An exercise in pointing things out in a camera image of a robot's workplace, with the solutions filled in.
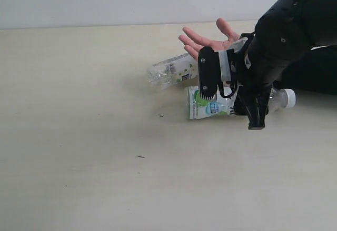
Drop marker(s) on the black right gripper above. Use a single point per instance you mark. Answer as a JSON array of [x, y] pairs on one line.
[[253, 104]]

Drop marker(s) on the bottle with green lime label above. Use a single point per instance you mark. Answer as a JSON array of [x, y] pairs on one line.
[[198, 108]]

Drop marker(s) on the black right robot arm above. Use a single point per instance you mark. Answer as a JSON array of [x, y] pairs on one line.
[[282, 35]]

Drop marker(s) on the clear bottle blue-white label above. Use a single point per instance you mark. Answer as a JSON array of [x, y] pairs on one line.
[[172, 71]]

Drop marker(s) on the person's bare hand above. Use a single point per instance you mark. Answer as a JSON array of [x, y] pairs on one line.
[[194, 42]]

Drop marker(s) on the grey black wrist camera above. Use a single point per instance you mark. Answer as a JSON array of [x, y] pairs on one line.
[[208, 72]]

